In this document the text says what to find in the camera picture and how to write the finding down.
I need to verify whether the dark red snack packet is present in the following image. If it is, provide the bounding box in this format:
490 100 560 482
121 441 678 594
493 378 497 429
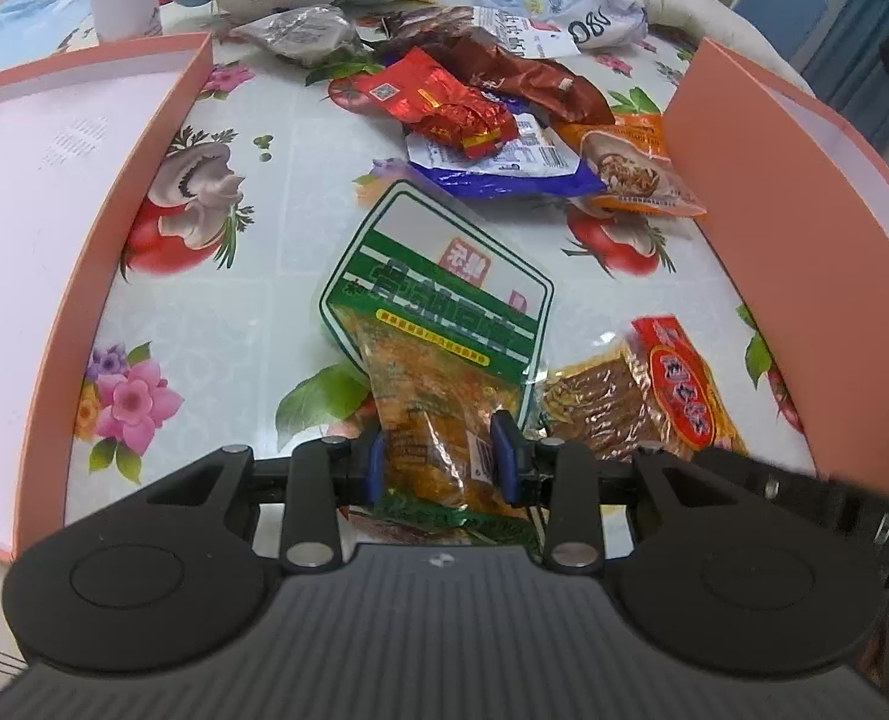
379 6 477 47

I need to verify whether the white label snack packet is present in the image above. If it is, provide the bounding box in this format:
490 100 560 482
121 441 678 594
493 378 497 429
473 6 567 40

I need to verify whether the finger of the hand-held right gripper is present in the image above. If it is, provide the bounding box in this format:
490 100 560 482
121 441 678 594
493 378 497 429
694 446 839 533

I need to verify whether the blue chair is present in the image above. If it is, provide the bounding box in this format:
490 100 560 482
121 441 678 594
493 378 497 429
731 0 830 86

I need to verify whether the green white snack packet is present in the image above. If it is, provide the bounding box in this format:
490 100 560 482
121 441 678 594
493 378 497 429
317 180 555 542

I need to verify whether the blue snack packet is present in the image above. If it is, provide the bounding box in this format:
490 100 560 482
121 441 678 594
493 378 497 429
406 112 608 200

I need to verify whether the brown red foil packet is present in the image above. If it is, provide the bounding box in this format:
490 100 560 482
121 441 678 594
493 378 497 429
444 26 617 127

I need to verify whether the light blue bedsheet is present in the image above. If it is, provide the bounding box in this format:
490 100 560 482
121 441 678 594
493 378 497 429
0 0 104 65

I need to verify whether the blue curtain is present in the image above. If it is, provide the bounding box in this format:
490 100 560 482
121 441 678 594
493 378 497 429
818 0 889 160

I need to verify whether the shallow pink box lid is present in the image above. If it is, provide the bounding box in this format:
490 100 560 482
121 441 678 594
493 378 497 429
0 31 215 562

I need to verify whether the deep pink box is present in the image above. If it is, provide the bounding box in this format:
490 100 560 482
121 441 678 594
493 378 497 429
662 37 889 497

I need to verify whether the grey snack packet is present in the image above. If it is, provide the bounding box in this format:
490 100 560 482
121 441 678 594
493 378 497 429
230 6 357 66

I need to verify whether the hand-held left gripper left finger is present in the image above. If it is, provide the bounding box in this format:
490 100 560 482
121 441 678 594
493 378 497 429
143 430 387 572

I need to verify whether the orange snack packet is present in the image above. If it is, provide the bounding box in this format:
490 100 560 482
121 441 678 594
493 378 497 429
555 116 710 221

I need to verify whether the red shiny snack packet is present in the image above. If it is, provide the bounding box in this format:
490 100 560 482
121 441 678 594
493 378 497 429
355 46 522 161

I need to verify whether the crumpled white blue bag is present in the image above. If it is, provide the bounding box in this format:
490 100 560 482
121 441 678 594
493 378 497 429
533 0 650 55

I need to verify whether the grey quilt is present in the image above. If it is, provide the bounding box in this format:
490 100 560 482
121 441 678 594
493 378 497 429
28 0 816 98

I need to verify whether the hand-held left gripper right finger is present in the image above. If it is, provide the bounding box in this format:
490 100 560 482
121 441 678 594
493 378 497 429
488 409 725 573

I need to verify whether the red label brown snack packet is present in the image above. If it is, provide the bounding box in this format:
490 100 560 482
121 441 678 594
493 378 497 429
533 315 747 464

